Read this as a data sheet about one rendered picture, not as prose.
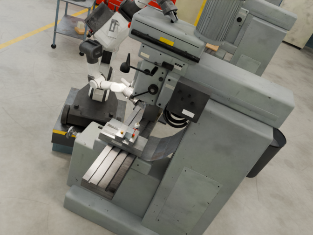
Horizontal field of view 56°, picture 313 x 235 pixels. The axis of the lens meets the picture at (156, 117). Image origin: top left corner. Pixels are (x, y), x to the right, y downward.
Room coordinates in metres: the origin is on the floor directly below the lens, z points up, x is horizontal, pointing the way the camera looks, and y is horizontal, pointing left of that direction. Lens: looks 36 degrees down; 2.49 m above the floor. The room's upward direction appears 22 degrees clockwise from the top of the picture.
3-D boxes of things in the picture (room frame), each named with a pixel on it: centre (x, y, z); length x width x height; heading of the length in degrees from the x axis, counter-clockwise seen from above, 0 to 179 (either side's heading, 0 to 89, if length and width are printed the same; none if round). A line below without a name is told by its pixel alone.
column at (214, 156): (1.79, -0.49, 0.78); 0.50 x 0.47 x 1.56; 84
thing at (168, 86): (1.83, -0.06, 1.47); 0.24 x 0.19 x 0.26; 174
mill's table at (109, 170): (1.86, 0.13, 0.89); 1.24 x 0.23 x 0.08; 174
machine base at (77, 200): (1.83, -0.12, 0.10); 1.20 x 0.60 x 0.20; 84
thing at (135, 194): (1.86, 0.15, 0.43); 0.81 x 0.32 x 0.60; 84
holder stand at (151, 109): (2.21, 0.06, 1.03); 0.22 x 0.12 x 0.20; 2
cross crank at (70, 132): (1.90, 0.63, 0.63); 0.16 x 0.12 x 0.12; 84
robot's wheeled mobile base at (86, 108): (2.55, 0.66, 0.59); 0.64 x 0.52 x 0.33; 13
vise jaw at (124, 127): (1.71, 0.20, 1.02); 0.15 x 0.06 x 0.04; 177
